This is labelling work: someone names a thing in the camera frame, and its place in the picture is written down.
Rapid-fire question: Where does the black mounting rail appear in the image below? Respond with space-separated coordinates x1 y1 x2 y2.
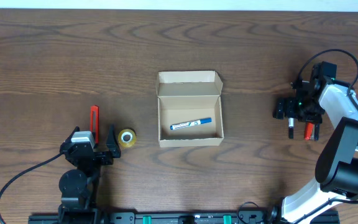
28 208 341 224

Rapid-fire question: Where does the red utility knife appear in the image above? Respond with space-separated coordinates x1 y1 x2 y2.
89 105 99 144

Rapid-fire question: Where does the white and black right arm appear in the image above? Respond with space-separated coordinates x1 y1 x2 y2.
270 62 358 223

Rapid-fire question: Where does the red and black stapler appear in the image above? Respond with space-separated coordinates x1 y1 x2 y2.
304 122 319 141

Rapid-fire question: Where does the blue whiteboard marker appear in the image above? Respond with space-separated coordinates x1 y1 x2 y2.
170 118 212 130

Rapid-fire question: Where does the yellow tape roll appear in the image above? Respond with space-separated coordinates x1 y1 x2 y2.
117 129 137 148

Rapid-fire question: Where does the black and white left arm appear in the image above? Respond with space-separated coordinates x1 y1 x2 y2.
58 125 121 224

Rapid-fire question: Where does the black whiteboard marker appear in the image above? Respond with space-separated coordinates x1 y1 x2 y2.
288 118 294 139

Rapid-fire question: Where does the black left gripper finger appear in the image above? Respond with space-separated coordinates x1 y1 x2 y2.
66 126 80 142
106 124 121 158

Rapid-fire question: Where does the open cardboard box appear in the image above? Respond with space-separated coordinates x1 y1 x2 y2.
155 71 224 147

